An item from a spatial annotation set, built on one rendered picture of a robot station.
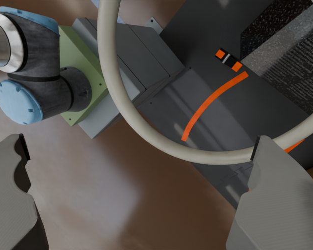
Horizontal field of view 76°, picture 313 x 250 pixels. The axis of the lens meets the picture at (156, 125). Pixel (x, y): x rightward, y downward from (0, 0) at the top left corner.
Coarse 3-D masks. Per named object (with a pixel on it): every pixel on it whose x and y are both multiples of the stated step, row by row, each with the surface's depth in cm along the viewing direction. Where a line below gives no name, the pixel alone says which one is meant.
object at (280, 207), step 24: (264, 144) 10; (264, 168) 8; (288, 168) 9; (264, 192) 7; (288, 192) 7; (312, 192) 7; (240, 216) 6; (264, 216) 6; (288, 216) 6; (312, 216) 6; (240, 240) 6; (264, 240) 6; (288, 240) 6; (312, 240) 6
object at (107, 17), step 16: (112, 0) 29; (112, 16) 30; (112, 32) 32; (112, 48) 33; (112, 64) 34; (112, 80) 35; (112, 96) 37; (128, 96) 38; (128, 112) 38; (144, 128) 40; (304, 128) 41; (160, 144) 42; (176, 144) 43; (288, 144) 43; (192, 160) 44; (208, 160) 44; (224, 160) 44; (240, 160) 44
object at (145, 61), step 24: (96, 24) 90; (120, 24) 110; (96, 48) 83; (120, 48) 93; (144, 48) 115; (168, 48) 152; (120, 72) 83; (144, 72) 97; (168, 72) 121; (144, 96) 110; (96, 120) 97
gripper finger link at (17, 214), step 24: (0, 144) 10; (24, 144) 10; (0, 168) 8; (24, 168) 9; (0, 192) 7; (24, 192) 7; (0, 216) 6; (24, 216) 6; (0, 240) 6; (24, 240) 6
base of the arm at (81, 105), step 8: (64, 72) 77; (72, 72) 78; (80, 72) 80; (64, 80) 74; (72, 80) 76; (80, 80) 78; (72, 88) 75; (80, 88) 78; (88, 88) 81; (72, 96) 75; (80, 96) 79; (88, 96) 82; (72, 104) 77; (80, 104) 81; (88, 104) 85
